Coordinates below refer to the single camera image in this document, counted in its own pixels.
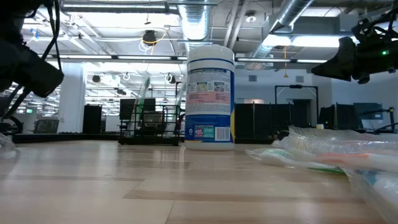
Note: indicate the large black monitor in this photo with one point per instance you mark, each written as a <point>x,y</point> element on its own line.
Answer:
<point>153,104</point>

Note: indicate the black gantry frame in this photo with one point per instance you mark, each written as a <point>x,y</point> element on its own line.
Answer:
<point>295,86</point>

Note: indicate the grey mesh office chair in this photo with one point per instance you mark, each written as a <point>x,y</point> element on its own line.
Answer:
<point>46,126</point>

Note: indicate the black aluminium table frame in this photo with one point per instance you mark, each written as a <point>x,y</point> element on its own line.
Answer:
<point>62,137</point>

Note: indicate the long ceiling light bar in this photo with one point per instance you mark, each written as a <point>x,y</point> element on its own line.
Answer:
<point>264,60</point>
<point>84,57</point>

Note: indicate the small distant wipes canister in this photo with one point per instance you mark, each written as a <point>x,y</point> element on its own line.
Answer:
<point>320,126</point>

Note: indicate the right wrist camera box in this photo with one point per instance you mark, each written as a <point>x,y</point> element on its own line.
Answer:
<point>367,29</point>

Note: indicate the white blue wipes canister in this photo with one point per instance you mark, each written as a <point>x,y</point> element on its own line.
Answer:
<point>210,93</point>

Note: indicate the narrow black room divider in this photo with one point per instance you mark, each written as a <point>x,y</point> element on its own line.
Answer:
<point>92,119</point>

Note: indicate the round silver ventilation duct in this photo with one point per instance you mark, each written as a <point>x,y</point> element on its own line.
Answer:
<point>196,21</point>

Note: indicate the wide black room divider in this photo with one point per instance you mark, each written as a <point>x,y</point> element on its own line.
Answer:
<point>261,121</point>

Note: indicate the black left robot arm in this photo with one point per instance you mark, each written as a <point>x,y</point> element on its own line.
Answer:
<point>25,68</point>

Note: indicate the white building pillar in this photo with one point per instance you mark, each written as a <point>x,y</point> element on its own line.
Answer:
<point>72,99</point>

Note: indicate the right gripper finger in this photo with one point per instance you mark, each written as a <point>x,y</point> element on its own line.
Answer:
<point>342,67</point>

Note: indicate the black ceiling device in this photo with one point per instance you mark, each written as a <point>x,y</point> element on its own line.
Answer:
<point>149,37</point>

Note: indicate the yellow hanging pendant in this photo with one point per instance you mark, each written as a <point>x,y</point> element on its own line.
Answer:
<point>285,75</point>

